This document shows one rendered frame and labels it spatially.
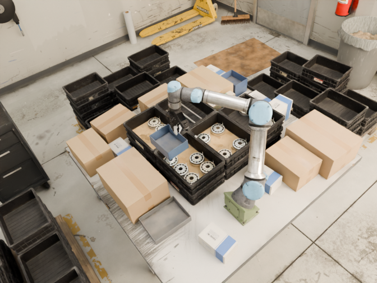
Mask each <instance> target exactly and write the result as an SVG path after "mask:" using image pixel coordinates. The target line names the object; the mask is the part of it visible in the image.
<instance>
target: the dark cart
mask: <svg viewBox="0 0 377 283"><path fill-rule="evenodd" d="M48 180H50V178H49V177H48V175H47V173H46V172H45V171H44V168H43V167H42V165H41V164H40V162H39V161H38V159H37V157H36V155H35V154H34V152H33V151H32V149H31V148H30V146H29V144H28V143H27V141H26V140H25V138H24V137H23V135H22V133H21V132H20V130H19V129H18V127H17V126H16V124H15V123H14V121H13V120H12V118H11V116H10V115H9V114H8V112H7V111H6V109H5V108H4V106H3V104H2V103H1V101H0V202H1V203H2V204H3V203H5V202H7V201H9V200H10V199H12V198H14V197H16V196H18V195H19V194H21V193H23V192H25V191H26V190H28V189H30V188H33V189H35V188H36V187H38V186H39V185H41V184H43V185H44V186H45V187H46V188H48V187H50V186H49V184H48V182H47V181H48Z"/></svg>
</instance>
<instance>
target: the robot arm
mask: <svg viewBox="0 0 377 283"><path fill-rule="evenodd" d="M167 92H168V106H169V111H168V112H166V113H165V115H166V120H167V121H168V122H171V125H170V128H171V129H172V130H173V132H174V134H175V135H177V134H178V133H177V132H179V133H180V131H181V129H182V128H183V129H185V128H187V127H189V125H190V124H189V122H188V121H187V119H186V118H185V116H184V114H183V113H182V111H181V100H182V101H188V102H193V103H200V101H201V102H206V103H210V104H214V105H217V106H222V107H226V108H230V109H235V110H238V111H242V112H245V114H247V115H249V127H250V128H251V136H250V149H249V162H248V169H247V172H245V175H244V180H243V182H242V184H241V185H240V187H238V188H237V189H236V190H235V191H234V192H233V193H232V194H231V197H232V199H233V200H234V201H235V202H236V203H237V204H238V205H240V206H241V207H244V208H246V209H253V207H254V205H255V201H256V200H258V199H260V198H261V197H262V196H263V195H264V192H265V183H266V181H267V180H268V178H269V176H268V175H267V174H266V173H265V172H263V171H264V159H265V148H266V137H267V131H268V129H269V128H270V127H271V121H272V114H273V111H272V106H271V104H270V103H269V102H268V101H265V100H261V99H253V98H249V99H245V98H240V97H236V96H232V95H228V94H223V93H219V92H214V91H211V90H207V89H202V88H200V87H195V88H187V87H183V86H181V84H180V82H178V81H171V82H169V83H168V85H167ZM167 116H168V118H167ZM177 129H178V131H177Z"/></svg>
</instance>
